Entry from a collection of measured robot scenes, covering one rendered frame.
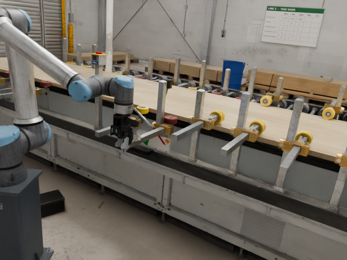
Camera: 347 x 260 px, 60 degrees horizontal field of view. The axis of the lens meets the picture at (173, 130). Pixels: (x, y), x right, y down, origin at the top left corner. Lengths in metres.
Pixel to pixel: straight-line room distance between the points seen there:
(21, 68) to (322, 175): 1.66
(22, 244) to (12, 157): 0.48
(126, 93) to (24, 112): 0.62
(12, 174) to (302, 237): 1.65
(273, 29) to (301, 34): 0.72
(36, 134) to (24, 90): 0.25
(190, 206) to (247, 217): 0.41
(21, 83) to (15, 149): 0.34
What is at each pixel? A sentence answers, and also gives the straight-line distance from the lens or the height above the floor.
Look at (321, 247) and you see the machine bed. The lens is 2.04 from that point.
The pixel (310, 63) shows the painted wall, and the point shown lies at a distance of 8.69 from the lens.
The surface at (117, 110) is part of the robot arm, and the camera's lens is 1.42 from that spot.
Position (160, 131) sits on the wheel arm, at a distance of 1.75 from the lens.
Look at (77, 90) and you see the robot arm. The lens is 1.34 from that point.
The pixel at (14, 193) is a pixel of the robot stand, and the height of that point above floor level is 0.60.
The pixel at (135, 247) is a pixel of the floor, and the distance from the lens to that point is 2.20.
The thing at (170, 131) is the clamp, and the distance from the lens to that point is 1.78.
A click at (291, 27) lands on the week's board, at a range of 8.76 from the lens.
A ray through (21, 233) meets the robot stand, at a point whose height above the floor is 0.34.
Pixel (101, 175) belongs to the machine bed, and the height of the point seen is 0.17.
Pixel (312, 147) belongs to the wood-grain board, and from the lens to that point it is 1.74.
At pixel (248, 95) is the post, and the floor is 1.15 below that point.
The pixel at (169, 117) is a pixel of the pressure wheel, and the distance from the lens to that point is 1.84.
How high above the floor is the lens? 1.45
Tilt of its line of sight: 19 degrees down
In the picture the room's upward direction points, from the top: 5 degrees clockwise
